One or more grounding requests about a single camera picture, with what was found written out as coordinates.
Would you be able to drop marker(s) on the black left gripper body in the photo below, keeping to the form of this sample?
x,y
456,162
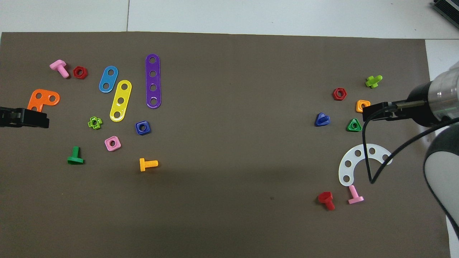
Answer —
x,y
7,118

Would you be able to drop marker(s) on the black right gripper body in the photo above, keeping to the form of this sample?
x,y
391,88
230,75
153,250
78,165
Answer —
x,y
419,111

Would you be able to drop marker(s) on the blue triangle toy screw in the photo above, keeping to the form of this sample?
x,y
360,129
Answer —
x,y
321,120

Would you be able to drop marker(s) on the blue square toy nut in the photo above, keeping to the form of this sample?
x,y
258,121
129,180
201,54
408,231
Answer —
x,y
138,130

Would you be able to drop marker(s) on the orange square toy nut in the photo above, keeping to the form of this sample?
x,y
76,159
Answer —
x,y
358,104

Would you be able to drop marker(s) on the light green cross toy screw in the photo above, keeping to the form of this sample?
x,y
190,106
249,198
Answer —
x,y
373,82

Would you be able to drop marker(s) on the green triangle toy nut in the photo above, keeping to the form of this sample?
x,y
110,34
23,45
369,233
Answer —
x,y
349,128

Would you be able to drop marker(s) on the red hexagon toy nut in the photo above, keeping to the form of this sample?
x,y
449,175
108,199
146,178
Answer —
x,y
334,94
75,72

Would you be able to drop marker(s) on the dark green toy screw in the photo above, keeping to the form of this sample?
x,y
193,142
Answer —
x,y
75,152

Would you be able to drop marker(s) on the pink toy screw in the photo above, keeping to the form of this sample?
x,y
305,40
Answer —
x,y
354,193
57,65

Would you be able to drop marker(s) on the green cross toy nut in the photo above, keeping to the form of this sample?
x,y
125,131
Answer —
x,y
90,123

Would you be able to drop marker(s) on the pink square toy nut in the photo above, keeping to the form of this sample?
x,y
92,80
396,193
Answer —
x,y
107,146

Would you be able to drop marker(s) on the red hexagon toy screw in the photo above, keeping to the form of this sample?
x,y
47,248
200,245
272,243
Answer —
x,y
325,197

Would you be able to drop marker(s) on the orange toy screw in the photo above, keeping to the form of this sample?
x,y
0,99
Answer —
x,y
150,164

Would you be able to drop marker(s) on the white curved five-hole strip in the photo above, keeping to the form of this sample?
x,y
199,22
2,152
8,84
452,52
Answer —
x,y
346,171

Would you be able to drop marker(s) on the blue two-hole strip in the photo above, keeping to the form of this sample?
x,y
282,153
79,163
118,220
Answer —
x,y
108,79

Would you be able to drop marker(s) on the yellow three-hole strip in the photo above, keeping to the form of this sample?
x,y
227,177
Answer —
x,y
122,93

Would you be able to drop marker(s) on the grey ribbed device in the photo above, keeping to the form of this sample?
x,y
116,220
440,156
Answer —
x,y
450,9

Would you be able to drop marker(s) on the purple four-hole strip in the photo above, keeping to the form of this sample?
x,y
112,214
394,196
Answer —
x,y
153,80

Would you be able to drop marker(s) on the brown table mat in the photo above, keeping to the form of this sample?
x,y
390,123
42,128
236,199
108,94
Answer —
x,y
229,215

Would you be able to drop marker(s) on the orange angle bracket plate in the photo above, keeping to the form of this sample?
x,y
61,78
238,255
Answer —
x,y
45,96

